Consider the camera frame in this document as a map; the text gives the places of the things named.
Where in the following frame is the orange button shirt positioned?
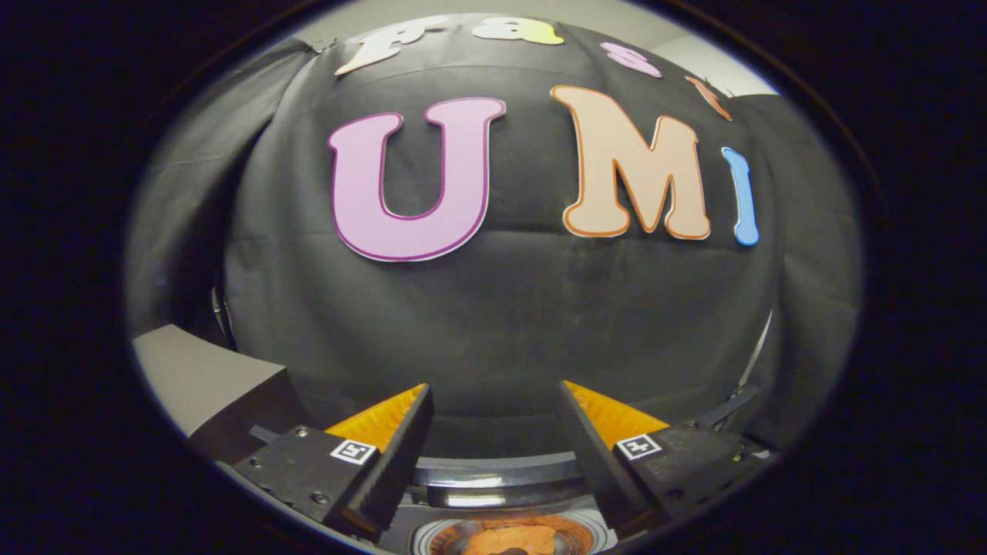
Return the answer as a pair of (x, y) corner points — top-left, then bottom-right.
(461, 524), (558, 555)

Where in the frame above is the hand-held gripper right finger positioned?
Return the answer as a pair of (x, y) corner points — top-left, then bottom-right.
(558, 380), (772, 539)

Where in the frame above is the grey washing machine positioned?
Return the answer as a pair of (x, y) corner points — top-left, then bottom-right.
(378, 493), (619, 555)

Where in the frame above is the black metal stand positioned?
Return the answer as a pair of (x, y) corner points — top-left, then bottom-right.
(210, 284), (237, 352)
(686, 308), (776, 429)

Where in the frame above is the grey cabinet with black sides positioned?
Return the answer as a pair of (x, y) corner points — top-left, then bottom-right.
(131, 324), (311, 465)

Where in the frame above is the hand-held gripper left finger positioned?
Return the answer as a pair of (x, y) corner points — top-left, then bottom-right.
(231, 383), (434, 542)

